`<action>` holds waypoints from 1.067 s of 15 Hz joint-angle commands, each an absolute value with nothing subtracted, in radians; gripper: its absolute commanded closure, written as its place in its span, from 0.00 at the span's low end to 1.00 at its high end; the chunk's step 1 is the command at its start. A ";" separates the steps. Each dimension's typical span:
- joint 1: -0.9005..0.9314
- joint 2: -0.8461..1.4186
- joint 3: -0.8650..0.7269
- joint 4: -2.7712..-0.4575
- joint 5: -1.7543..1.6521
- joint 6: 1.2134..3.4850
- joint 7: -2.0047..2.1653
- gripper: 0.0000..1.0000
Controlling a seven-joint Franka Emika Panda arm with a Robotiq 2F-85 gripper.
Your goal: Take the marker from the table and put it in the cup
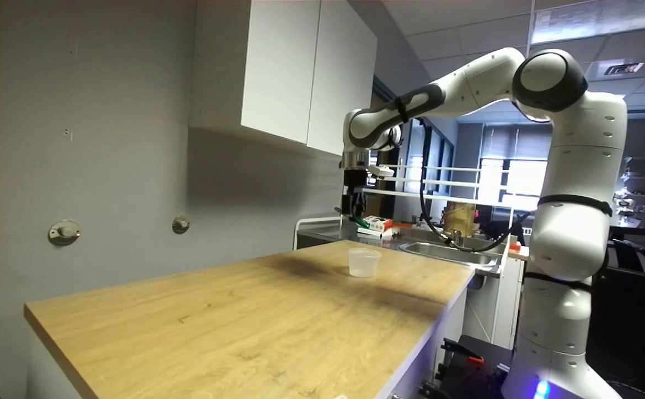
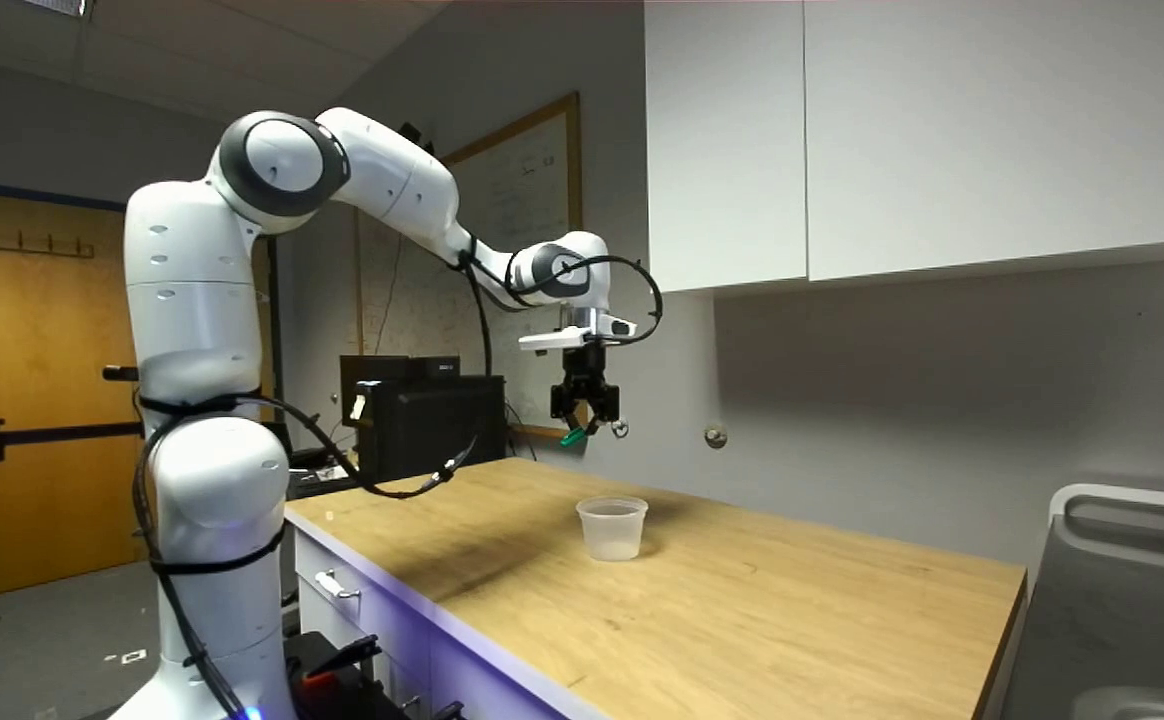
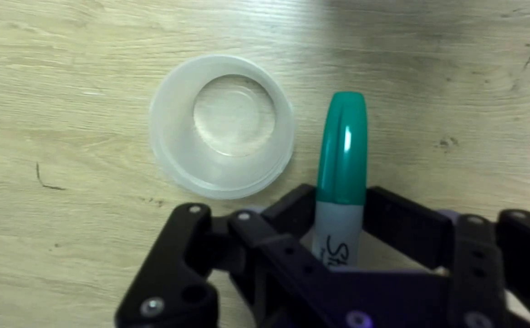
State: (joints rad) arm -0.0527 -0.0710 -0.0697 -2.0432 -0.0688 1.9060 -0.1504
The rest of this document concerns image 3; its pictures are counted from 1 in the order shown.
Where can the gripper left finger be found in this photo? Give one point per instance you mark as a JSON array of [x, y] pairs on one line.
[[178, 255]]

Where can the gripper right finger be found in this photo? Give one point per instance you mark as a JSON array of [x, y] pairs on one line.
[[479, 273]]

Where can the green capped marker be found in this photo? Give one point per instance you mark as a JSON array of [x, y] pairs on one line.
[[343, 155]]

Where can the clear plastic cup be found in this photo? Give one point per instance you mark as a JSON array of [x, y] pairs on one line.
[[178, 136]]

